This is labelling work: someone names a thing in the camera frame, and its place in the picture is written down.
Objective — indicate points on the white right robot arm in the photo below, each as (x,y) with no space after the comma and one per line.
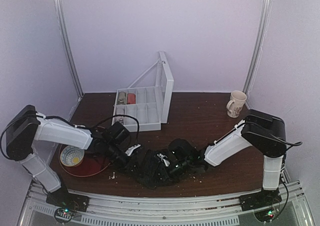
(265,132)

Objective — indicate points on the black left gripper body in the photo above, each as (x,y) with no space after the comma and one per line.
(130,161)

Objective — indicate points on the beige rolled cloth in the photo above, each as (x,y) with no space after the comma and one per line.
(122,98)

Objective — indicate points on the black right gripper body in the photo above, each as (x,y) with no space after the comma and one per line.
(173,168)

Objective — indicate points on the aluminium frame post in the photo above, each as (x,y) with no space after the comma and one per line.
(257,50)
(67,47)

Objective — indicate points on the blue patterned bowl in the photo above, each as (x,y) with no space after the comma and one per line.
(71,156)

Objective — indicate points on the left aluminium frame post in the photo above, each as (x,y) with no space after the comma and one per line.
(67,47)

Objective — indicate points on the right aluminium frame post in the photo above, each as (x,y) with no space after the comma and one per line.
(257,50)

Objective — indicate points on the red rolled cloth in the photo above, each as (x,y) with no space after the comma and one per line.
(131,98)

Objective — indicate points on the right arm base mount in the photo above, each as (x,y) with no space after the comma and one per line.
(266,204)

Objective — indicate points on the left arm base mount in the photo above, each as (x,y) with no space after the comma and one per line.
(68,204)

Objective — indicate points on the white compartment organizer box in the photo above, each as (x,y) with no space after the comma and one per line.
(153,90)

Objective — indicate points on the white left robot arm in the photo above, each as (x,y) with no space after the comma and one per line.
(29,126)

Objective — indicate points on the black striped underwear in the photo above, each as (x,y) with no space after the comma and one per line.
(151,172)

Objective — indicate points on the round red tray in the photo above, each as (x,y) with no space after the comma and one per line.
(91,165)

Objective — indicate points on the aluminium front rail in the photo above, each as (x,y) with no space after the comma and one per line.
(219,210)

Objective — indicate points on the cream floral mug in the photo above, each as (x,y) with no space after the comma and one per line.
(236,102)

